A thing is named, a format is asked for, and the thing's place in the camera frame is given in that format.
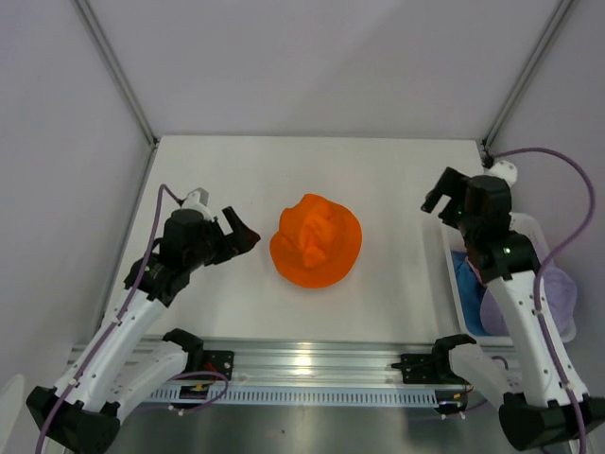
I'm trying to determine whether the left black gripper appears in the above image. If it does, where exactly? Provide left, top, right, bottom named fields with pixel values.
left=185, top=206, right=259, bottom=271

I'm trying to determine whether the orange bucket hat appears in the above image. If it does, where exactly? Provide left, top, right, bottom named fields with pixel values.
left=269, top=194, right=363, bottom=289

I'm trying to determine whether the purple bucket hat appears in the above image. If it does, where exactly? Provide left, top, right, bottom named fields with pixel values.
left=478, top=266, right=578, bottom=337

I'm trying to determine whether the pink bucket hat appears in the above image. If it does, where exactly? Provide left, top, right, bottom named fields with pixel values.
left=464, top=255, right=487, bottom=288

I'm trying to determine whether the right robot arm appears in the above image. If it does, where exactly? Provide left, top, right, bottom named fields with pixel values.
left=393, top=167, right=604, bottom=453

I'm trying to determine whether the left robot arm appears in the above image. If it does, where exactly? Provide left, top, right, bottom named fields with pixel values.
left=26, top=207, right=260, bottom=453

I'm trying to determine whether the white plastic basket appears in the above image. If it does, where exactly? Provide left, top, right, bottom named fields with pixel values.
left=440, top=212, right=578, bottom=344

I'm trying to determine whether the blue bucket hat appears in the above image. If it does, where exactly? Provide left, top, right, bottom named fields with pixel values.
left=451, top=251, right=494, bottom=336

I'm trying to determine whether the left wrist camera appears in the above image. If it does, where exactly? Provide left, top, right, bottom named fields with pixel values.
left=181, top=187, right=209, bottom=213

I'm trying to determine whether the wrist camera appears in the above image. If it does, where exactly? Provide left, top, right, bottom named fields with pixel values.
left=485, top=160, right=518, bottom=187
left=181, top=187, right=209, bottom=213

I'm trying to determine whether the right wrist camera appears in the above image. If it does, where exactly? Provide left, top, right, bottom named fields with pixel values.
left=485, top=160, right=518, bottom=187

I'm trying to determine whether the aluminium mounting rail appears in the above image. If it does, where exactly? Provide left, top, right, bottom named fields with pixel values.
left=203, top=335, right=433, bottom=389

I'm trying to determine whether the slotted cable duct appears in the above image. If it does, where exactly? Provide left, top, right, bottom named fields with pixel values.
left=147, top=384, right=439, bottom=409

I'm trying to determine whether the right aluminium frame post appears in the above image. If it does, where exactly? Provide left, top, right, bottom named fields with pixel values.
left=480, top=0, right=579, bottom=154

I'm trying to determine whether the aluminium frame post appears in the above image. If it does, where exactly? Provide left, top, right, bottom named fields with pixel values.
left=71, top=0, right=159, bottom=148
left=480, top=0, right=579, bottom=154

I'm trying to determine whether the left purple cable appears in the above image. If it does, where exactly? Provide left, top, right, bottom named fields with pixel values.
left=35, top=183, right=231, bottom=454

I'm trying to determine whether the left aluminium frame post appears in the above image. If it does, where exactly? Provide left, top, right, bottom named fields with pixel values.
left=71, top=0, right=159, bottom=148

